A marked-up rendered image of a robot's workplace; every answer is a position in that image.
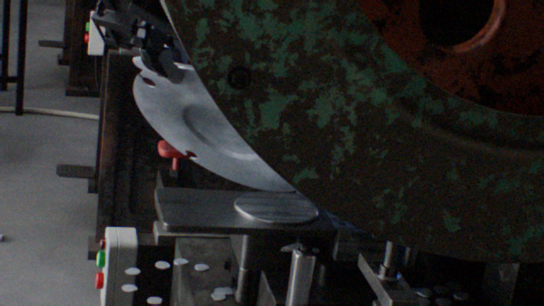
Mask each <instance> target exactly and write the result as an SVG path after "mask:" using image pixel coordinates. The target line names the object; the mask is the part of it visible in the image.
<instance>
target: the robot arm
mask: <svg viewBox="0 0 544 306"><path fill-rule="evenodd" d="M102 5H104V6H103V7H102ZM101 7H102V9H100V8H101ZM99 10H100V11H99ZM91 19H92V21H93V22H94V24H95V26H96V28H97V30H98V32H99V35H100V36H101V38H102V40H103V42H104V44H108V45H111V46H116V47H118V48H123V49H126V50H129V51H131V50H132V48H133V47H136V48H139V51H140V57H135V58H133V63H134V64H135V65H136V66H137V67H139V68H141V69H143V70H146V71H149V72H151V73H154V74H156V75H158V77H160V78H161V79H162V80H163V81H165V82H168V83H171V84H175V85H180V84H181V82H182V81H183V78H184V74H182V73H181V72H180V71H179V66H178V65H177V64H174V63H179V64H188V57H187V55H186V53H185V51H184V49H183V45H182V43H181V42H180V40H179V38H178V36H177V34H176V32H175V30H174V29H173V26H172V24H171V22H170V20H169V18H168V17H167V14H166V12H165V10H164V9H163V7H162V5H161V2H160V0H99V1H98V3H97V9H96V10H95V12H94V13H93V15H92V17H91ZM100 26H101V27H104V28H105V30H106V32H107V34H108V35H109V37H110V38H108V37H105V36H104V34H103V33H102V31H101V30H100V28H99V27H100Z"/></svg>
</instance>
